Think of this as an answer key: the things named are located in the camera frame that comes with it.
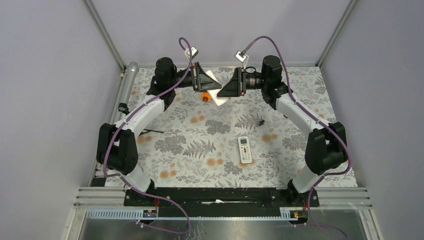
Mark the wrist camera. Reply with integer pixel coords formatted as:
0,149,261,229
184,46,199,63
234,51,249,69

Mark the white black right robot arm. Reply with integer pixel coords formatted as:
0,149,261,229
217,55,348,206

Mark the white slotted cable duct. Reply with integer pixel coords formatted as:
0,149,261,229
85,207,309,222

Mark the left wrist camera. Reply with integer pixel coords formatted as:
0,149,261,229
184,46,199,63

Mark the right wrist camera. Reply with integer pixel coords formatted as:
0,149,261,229
234,51,249,69

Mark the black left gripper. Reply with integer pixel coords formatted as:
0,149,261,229
169,62,221,93

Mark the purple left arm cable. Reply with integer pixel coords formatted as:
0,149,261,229
101,37,192,235

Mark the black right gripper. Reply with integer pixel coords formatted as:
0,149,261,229
217,67,268,98

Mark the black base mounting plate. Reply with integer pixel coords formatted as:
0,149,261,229
123,185,320,218

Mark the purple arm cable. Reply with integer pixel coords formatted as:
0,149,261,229
241,35,352,240
101,37,192,235

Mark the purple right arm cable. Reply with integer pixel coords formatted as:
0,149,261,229
241,35,352,240

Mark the orange toy car chassis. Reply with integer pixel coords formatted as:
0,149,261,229
200,92,213,102

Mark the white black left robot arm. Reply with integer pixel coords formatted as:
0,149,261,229
96,57,222,206

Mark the black mini tripod stand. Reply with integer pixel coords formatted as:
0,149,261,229
140,129,164,135

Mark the floral patterned table mat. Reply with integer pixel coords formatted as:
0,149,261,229
104,66,359,189

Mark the silver microphone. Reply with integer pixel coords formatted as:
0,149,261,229
118,61,140,115

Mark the white remote with screen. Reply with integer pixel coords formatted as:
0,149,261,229
237,136,253,164

